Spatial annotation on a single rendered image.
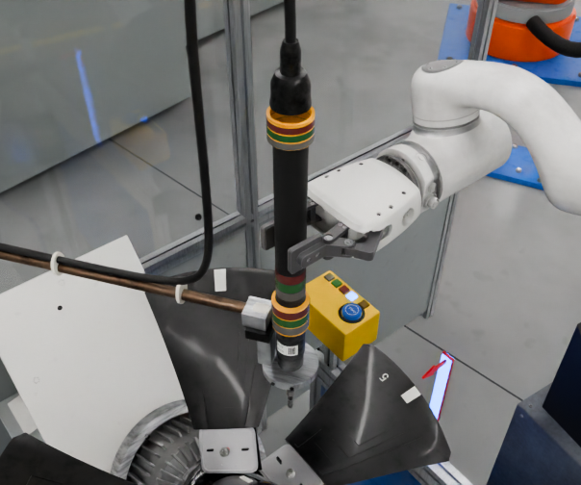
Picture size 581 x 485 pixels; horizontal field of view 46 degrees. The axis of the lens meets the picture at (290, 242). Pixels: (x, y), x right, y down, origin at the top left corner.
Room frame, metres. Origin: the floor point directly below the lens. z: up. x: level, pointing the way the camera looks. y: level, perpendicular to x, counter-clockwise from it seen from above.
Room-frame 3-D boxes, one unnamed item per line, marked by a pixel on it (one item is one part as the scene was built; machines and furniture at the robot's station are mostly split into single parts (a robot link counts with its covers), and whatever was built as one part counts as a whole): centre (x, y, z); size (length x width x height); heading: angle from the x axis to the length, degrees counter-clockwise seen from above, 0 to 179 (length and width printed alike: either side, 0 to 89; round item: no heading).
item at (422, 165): (0.63, -0.13, 1.65); 0.09 x 0.03 x 0.08; 39
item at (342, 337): (0.98, -0.10, 1.02); 0.16 x 0.10 x 0.11; 39
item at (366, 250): (0.54, -0.08, 1.65); 0.08 x 0.06 x 0.01; 8
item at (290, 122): (0.52, 0.00, 1.80); 0.04 x 0.04 x 0.03
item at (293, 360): (0.52, 0.00, 1.65); 0.04 x 0.04 x 0.46
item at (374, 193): (0.59, -0.08, 1.65); 0.11 x 0.10 x 0.07; 129
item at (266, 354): (0.53, 0.01, 1.49); 0.09 x 0.07 x 0.10; 74
